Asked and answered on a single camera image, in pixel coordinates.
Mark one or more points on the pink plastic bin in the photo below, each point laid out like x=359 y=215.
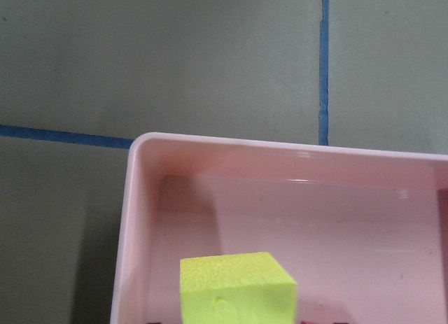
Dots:
x=363 y=232

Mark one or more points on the yellow foam block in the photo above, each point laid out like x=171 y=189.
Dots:
x=238 y=288

